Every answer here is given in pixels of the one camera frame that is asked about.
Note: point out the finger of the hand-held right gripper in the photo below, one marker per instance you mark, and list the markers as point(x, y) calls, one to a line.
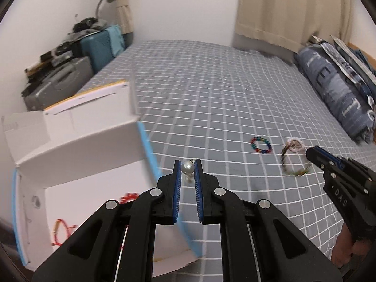
point(329, 156)
point(318, 161)

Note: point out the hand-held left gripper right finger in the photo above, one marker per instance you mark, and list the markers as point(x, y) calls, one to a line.
point(199, 194)

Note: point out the dark clothes pile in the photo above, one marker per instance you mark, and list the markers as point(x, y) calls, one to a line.
point(88, 25)

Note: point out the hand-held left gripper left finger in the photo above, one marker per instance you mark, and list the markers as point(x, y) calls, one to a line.
point(176, 194)

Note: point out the blue printed pillow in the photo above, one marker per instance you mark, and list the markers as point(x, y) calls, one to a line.
point(337, 94)

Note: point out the grey suitcase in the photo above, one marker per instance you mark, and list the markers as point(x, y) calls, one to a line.
point(58, 85)

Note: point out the folded blue printed quilt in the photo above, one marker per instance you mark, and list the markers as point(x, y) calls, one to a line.
point(352, 60)

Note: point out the blue and yellow cardboard box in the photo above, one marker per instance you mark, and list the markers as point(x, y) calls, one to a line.
point(88, 152)

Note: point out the narrow beige curtain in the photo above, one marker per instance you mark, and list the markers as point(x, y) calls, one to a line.
point(124, 6)

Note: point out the wooden headboard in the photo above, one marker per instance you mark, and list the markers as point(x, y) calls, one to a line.
point(362, 51)

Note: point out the person's right hand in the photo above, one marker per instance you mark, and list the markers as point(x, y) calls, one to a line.
point(343, 249)

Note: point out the teal suitcase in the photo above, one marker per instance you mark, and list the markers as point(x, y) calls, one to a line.
point(100, 47)

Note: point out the wide beige curtain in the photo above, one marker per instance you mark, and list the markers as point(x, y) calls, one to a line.
point(293, 8)

